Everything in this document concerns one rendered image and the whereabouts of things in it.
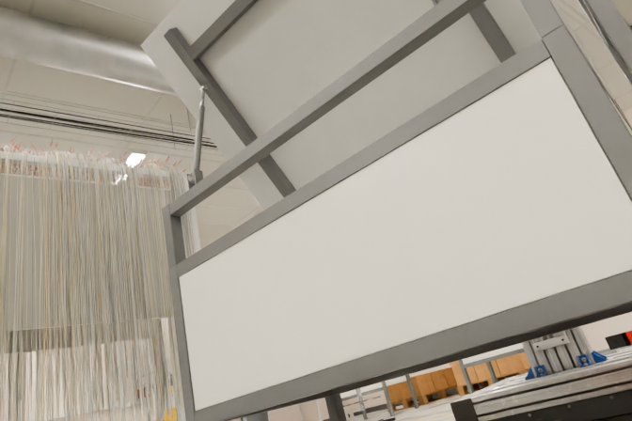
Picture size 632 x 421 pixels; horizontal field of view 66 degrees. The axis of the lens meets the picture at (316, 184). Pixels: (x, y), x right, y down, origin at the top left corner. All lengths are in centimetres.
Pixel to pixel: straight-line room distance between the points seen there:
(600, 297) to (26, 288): 167
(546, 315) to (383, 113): 91
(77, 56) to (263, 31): 242
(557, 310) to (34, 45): 356
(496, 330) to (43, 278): 151
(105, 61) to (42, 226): 215
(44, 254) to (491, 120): 156
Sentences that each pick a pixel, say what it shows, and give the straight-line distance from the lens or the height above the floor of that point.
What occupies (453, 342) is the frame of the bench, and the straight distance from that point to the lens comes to 91.
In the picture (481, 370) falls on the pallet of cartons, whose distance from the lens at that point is 822.
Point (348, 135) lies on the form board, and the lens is 163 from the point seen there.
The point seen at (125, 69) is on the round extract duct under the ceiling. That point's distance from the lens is 400.
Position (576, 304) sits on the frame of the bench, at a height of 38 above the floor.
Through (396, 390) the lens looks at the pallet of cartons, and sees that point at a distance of 906.
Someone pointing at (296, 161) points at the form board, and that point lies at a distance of 174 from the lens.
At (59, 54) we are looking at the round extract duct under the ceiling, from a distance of 390.
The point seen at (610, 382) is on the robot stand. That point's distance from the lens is 211.
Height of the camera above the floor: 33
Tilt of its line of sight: 24 degrees up
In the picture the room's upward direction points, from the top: 15 degrees counter-clockwise
